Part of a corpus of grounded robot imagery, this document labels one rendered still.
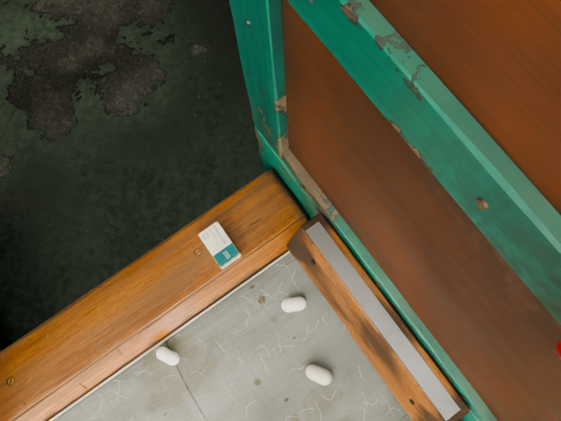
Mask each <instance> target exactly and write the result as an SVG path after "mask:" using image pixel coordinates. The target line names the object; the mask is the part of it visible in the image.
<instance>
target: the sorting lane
mask: <svg viewBox="0 0 561 421"><path fill-rule="evenodd" d="M291 297H303V298H304V299H305V300H306V307H305V308H304V309H303V310H301V311H297V312H285V311H284V310H283V309H282V307H281V303H282V302H283V301H284V300H285V299H286V298H291ZM160 347H167V348H169V349H170V350H172V351H174V352H177V353H178V354H179V362H178V363H177V364H176V365H174V366H170V365H169V364H167V363H165V362H163V361H161V360H159V359H158V358H157V356H156V352H157V350H158V349H159V348H160ZM311 364H315V365H318V366H320V367H322V368H325V369H327V370H329V371H330V372H331V375H332V380H331V383H329V384H328V385H321V384H319V383H316V382H314V381H312V380H310V379H309V378H308V377H307V376H306V368H307V367H308V366H309V365H311ZM49 421H412V420H411V418H410V417H409V415H408V414H407V413H406V411H405V410H404V409H403V407H402V406H401V404H399V402H398V401H397V399H396V398H395V397H394V395H393V394H392V392H391V391H390V389H389V388H388V386H387V385H386V384H385V383H384V382H383V380H382V378H381V377H380V376H379V374H378V373H377V371H376V370H375V368H374V367H373V366H372V365H371V363H370V362H369V360H368V359H367V357H366V356H365V354H364V353H363V351H362V350H361V349H360V348H359V346H358V345H357V343H356V342H355V340H354V339H353V337H352V336H351V334H350V333H349V332H348V330H347V328H346V326H345V325H344V324H343V323H342V321H341V320H340V319H339V317H338V316H337V315H336V313H335V312H334V311H333V309H332V308H331V306H330V305H329V303H328V302H327V301H326V299H325V298H324V297H323V296H322V295H321V293H320V291H319V290H318V289H317V287H316V286H315V284H314V283H313V282H312V280H311V279H310V278H309V277H308V276H307V274H306V273H305V271H304V270H303V268H302V267H301V265H300V264H299V263H298V261H297V260H296V259H295V258H294V257H293V255H292V254H291V253H290V251H288V252H287V253H286V254H284V255H283V256H281V257H280V258H278V259H277V260H275V261H274V262H272V263H271V264H270V265H269V266H267V267H266V268H264V269H263V270H261V271H260V272H258V273H257V274H255V275H254V276H253V277H252V278H250V279H249V280H247V281H246V282H244V283H243V284H241V285H240V286H239V287H237V288H236V289H235V290H233V291H232V292H230V293H229V294H227V295H226V296H225V297H223V298H221V299H220V300H219V301H218V302H216V303H215V304H213V305H212V306H211V307H209V308H207V309H206V310H204V311H203V312H202V313H201V314H199V315H198V316H197V317H195V318H193V319H192V320H190V321H189V322H187V323H186V324H185V325H184V326H183V327H181V328H179V329H178V330H177V331H175V332H173V333H172V334H170V335H169V336H168V337H167V338H165V339H164V340H163V341H161V342H159V343H158V344H156V345H155V346H154V347H152V348H151V349H150V350H148V351H147V352H146V353H144V354H142V355H141V356H140V357H138V358H136V359H135V360H134V361H133V362H131V363H130V364H129V365H127V366H126V367H124V368H122V369H121V370H120V371H118V372H117V373H116V374H115V375H113V376H112V377H110V378H108V379H107V380H106V381H104V382H103V383H101V384H100V385H99V386H98V387H96V388H94V389H93V390H92V391H90V392H89V393H87V394H86V395H84V396H83V397H81V398H80V399H79V400H78V401H76V402H75V403H73V404H72V405H70V406H69V407H67V408H66V409H65V410H64V411H62V412H61V413H59V414H58V415H56V416H55V417H53V418H52V419H50V420H49Z"/></svg>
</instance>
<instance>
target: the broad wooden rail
mask: <svg viewBox="0 0 561 421"><path fill-rule="evenodd" d="M308 220H310V217H309V216H308V215H307V213H306V211H305V210H304V209H303V207H302V206H301V204H300V203H299V202H298V200H297V199H296V198H295V197H294V196H293V194H292V193H291V191H290V190H289V189H288V187H287V186H286V184H285V183H284V182H283V180H282V179H281V178H280V177H279V176H278V174H277V173H276V172H275V170H273V169H269V170H267V171H266V172H264V173H263V174H261V175H259V176H258V177H256V178H255V179H253V180H252V181H251V182H249V183H248V184H246V185H245V186H243V187H242V188H240V189H239V190H237V191H236V192H235V193H233V194H232V195H230V196H228V197H227V198H225V199H224V200H223V201H221V202H220V203H219V204H217V205H215V206H214V207H212V208H211V209H209V210H208V211H206V212H205V213H204V214H202V215H201V216H199V217H198V218H196V219H195V220H193V221H191V222H190V223H189V224H188V225H186V226H184V227H183V228H181V229H180V230H179V231H177V232H175V233H174V234H173V235H172V236H170V237H168V238H167V239H165V240H164V241H162V242H160V243H159V244H158V245H157V246H155V247H154V248H152V249H151V250H149V251H147V252H146V253H144V254H143V255H142V256H140V257H139V258H138V259H136V260H135V261H133V262H131V263H130V264H128V265H127V266H126V267H124V268H123V269H121V270H120V271H118V272H117V273H115V274H114V275H112V276H111V277H110V278H108V279H107V280H105V281H104V282H102V283H100V284H99V285H97V286H96V287H95V288H94V289H92V290H91V291H89V292H87V293H86V294H84V295H83V296H81V297H80V298H79V299H77V300H76V301H75V302H73V303H71V304H70V305H68V306H67V307H65V308H64V309H63V310H61V311H60V312H58V313H56V314H55V315H54V316H52V317H50V318H49V319H48V320H47V321H45V322H43V323H42V324H40V325H39V326H37V327H35V328H34V329H33V330H32V331H31V332H29V333H27V334H26V335H24V336H23V337H21V338H19V339H18V340H17V341H16V342H14V343H13V344H11V345H10V346H8V347H6V348H5V349H3V350H2V351H1V352H0V421H49V420H50V419H52V418H53V417H55V416H56V415H58V414H59V413H61V412H62V411H64V410H65V409H66V408H67V407H69V406H70V405H72V404H73V403H75V402H76V401H78V400H79V399H80V398H81V397H83V396H84V395H86V394H87V393H89V392H90V391H92V390H93V389H94V388H96V387H98V386H99V385H100V384H101V383H103V382H104V381H106V380H107V379H108V378H110V377H112V376H113V375H115V374H116V373H117V372H118V371H120V370H121V369H122V368H124V367H126V366H127V365H129V364H130V363H131V362H133V361H134V360H135V359H136V358H138V357H140V356H141V355H142V354H144V353H146V352H147V351H148V350H150V349H151V348H152V347H154V346H155V345H156V344H158V343H159V342H161V341H163V340H164V339H165V338H167V337H168V336H169V335H170V334H172V333H173V332H175V331H177V330H178V329H179V328H181V327H183V326H184V325H185V324H186V323H187V322H189V321H190V320H192V319H193V318H195V317H197V316H198V315H199V314H201V313H202V312H203V311H204V310H206V309H207V308H209V307H211V306H212V305H213V304H215V303H216V302H218V301H219V300H220V299H221V298H223V297H225V296H226V295H227V294H229V293H230V292H232V291H233V290H235V289H236V288H237V287H239V286H240V285H241V284H243V283H244V282H246V281H247V280H249V279H250V278H252V277H253V276H254V275H255V274H257V273H258V272H260V271H261V270H263V269H264V268H266V267H267V266H269V265H270V264H271V263H272V262H274V261H275V260H277V259H278V258H280V257H281V256H283V255H284V254H286V253H287V252H288V251H289V250H288V249H287V243H288V242H289V240H290V239H291V238H292V237H293V235H295V233H296V232H297V231H298V229H299V228H300V227H301V226H302V225H303V224H305V223H306V222H307V221H308ZM216 221H218V222H219V223H220V225H221V226H222V228H223V229H224V231H225V233H226V234H227V235H228V237H229V238H230V239H231V241H232V242H233V244H234V245H235V247H236V248H237V250H238V251H239V253H240V254H241V257H240V258H238V259H237V260H235V261H234V262H232V263H231V264H229V265H228V266H227V267H225V268H224V269H221V268H220V267H219V265H218V264H217V263H216V261H215V259H214V258H213V256H212V255H211V254H210V252H209V251H208V249H207V248H206V246H205V245H204V243H203V242H202V240H201V239H200V238H199V236H198V234H199V233H200V232H202V231H203V230H205V229H206V228H207V227H209V226H211V225H212V224H214V223H215V222H216Z"/></svg>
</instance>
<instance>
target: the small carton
mask: <svg viewBox="0 0 561 421"><path fill-rule="evenodd" d="M198 236H199V238H200V239H201V240H202V242H203V243H204V245H205V246H206V248H207V249H208V251H209V252H210V254H211V255H212V256H213V258H214V259H215V261H216V263H217V264H218V265H219V267H220V268H221V269H224V268H225V267H227V266H228V265H229V264H231V263H232V262H234V261H235V260H237V259H238V258H240V257H241V254H240V253H239V251H238V250H237V248H236V247H235V245H234V244H233V242H232V241H231V239H230V238H229V237H228V235H227V234H226V233H225V231H224V229H223V228H222V226H221V225H220V223H219V222H218V221H216V222H215V223H214V224H212V225H211V226H209V227H207V228H206V229H205V230H203V231H202V232H200V233H199V234H198Z"/></svg>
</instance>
